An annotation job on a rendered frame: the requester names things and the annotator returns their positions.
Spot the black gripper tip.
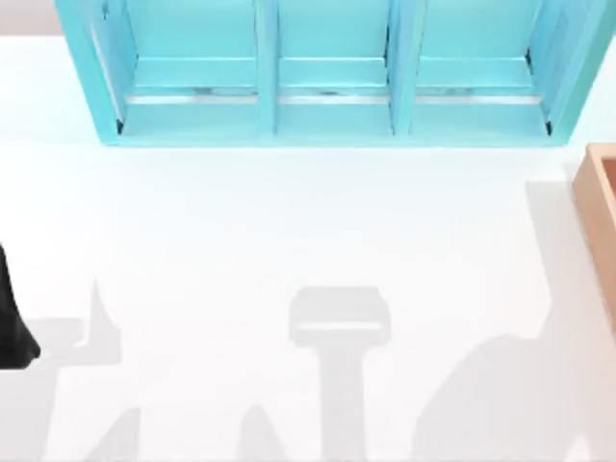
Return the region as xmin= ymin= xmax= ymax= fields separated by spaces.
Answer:
xmin=0 ymin=244 xmax=42 ymax=372

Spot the light blue rack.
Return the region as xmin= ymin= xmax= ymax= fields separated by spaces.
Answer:
xmin=53 ymin=0 xmax=616 ymax=148

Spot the salmon-coloured shallow box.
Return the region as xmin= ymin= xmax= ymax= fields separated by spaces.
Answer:
xmin=571 ymin=142 xmax=616 ymax=335

